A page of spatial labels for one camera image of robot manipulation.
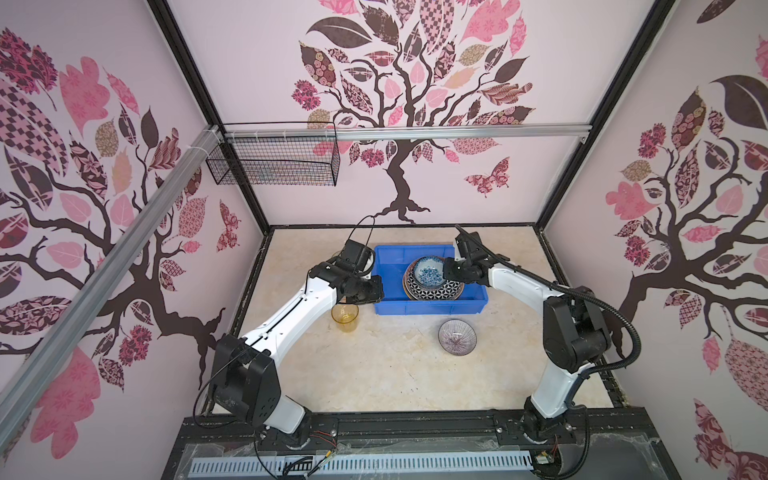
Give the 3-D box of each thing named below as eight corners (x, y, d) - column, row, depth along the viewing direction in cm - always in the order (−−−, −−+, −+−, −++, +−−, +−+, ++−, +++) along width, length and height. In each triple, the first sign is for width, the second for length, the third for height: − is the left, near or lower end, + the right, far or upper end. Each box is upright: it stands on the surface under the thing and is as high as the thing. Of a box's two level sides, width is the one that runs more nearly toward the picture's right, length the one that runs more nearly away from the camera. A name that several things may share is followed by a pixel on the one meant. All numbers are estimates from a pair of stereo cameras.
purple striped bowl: (439, 357, 87) (441, 351, 84) (436, 324, 94) (437, 318, 91) (476, 357, 87) (479, 351, 84) (470, 324, 94) (472, 318, 91)
